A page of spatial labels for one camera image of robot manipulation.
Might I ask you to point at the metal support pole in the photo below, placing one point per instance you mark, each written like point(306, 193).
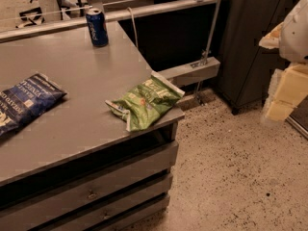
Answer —
point(204, 55)

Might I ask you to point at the blue potato chip bag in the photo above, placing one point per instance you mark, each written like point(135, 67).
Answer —
point(27, 100)

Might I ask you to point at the grey metal railing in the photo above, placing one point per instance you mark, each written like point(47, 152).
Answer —
point(59, 26)

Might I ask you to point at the blue pepsi can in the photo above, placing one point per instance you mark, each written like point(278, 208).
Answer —
point(97, 27)

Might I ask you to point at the dark grey cabinet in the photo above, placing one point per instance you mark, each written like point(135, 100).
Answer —
point(245, 66)

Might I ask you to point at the grey drawer cabinet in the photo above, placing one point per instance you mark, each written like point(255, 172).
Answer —
point(84, 180)

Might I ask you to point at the green chip bag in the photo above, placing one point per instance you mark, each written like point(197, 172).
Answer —
point(146, 103)

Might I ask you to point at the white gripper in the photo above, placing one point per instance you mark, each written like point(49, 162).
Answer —
point(295, 36)

